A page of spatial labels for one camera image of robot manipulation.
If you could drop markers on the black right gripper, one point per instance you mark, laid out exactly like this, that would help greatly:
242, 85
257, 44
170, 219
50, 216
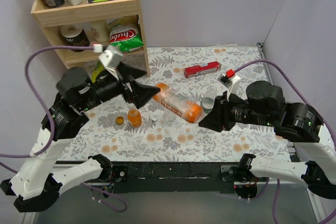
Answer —
223, 112

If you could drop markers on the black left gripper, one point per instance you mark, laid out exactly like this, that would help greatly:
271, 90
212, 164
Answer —
126, 85

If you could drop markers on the orange juice bottle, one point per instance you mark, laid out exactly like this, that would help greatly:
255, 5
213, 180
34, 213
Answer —
134, 117

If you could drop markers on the gold bottle cap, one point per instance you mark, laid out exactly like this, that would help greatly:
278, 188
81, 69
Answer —
119, 120

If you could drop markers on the blue white bottle cap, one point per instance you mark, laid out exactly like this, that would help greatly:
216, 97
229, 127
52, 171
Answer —
154, 118

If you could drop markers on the clear water bottle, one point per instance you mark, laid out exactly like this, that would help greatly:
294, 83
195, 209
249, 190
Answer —
169, 116

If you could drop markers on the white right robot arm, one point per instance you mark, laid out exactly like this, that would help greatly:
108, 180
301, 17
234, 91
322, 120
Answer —
298, 123

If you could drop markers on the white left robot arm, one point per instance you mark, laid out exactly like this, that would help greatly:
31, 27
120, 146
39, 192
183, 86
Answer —
35, 186

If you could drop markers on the yellow green tube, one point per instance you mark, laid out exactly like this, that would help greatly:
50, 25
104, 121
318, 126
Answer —
97, 70

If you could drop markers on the green white chips bag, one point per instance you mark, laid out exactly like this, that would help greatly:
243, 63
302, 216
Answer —
125, 34

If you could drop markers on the red toothpaste box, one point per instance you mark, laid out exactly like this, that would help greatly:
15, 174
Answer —
198, 70

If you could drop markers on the white cup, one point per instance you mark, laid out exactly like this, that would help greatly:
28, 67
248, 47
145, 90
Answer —
100, 30

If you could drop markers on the black paper cup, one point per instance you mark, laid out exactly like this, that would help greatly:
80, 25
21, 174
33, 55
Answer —
74, 35

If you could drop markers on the black base bar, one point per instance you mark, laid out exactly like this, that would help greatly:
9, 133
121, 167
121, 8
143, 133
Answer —
164, 177

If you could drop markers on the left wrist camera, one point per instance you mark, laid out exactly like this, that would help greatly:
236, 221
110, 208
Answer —
110, 57

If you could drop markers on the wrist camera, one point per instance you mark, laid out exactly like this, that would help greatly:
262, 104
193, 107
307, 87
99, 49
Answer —
110, 57
231, 81

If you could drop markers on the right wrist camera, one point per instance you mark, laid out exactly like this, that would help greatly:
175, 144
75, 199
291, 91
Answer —
231, 81

